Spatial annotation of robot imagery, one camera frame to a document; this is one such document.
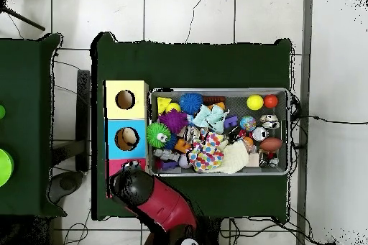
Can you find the blue spiky ball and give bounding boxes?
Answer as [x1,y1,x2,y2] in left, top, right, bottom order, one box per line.
[164,134,178,151]
[178,93,204,116]

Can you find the black tripod leg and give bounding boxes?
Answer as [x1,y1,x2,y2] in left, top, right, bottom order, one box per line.
[0,3,46,32]

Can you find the colourful patterned cloth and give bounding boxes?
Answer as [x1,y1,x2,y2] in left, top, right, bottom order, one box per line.
[187,131,226,173]

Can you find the wooden box with three holes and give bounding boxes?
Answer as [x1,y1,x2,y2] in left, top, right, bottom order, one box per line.
[103,80,151,199]

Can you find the cream white cloth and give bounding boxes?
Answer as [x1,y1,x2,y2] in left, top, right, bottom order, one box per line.
[212,139,250,175]

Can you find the silver toy robot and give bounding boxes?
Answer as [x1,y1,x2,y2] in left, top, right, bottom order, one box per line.
[152,148,181,162]

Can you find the crushed silver drink can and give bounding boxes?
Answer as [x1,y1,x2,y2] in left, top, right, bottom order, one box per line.
[183,125,200,142]

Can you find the black cable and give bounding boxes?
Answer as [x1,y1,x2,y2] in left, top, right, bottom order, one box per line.
[295,114,368,126]

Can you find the purple spiky toy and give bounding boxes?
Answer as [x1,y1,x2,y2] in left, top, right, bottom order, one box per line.
[157,108,189,134]

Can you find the green spiky ball with eyes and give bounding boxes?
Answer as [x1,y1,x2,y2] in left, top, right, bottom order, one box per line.
[145,121,173,149]

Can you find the dark green side tablecloth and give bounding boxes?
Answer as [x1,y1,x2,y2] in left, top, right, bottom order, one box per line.
[0,33,68,218]

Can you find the shallow clear mesh bin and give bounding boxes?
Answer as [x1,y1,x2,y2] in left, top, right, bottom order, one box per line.
[148,87,290,177]

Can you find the light blue cloth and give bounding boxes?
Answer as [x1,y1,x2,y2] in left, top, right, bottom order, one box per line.
[191,103,230,134]

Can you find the lime green bowl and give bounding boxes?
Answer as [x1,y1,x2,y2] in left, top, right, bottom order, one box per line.
[0,148,14,188]

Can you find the yellow ball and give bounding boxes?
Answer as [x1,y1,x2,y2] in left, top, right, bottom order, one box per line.
[246,94,265,111]

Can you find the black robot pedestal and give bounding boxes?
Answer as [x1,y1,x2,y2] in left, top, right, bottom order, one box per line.
[198,216,224,245]

